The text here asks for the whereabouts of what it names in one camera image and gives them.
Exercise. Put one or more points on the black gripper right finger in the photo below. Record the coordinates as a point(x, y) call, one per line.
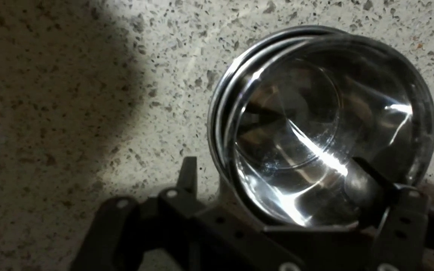
point(402, 226)

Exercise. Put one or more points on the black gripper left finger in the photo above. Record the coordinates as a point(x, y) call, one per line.
point(186, 175)

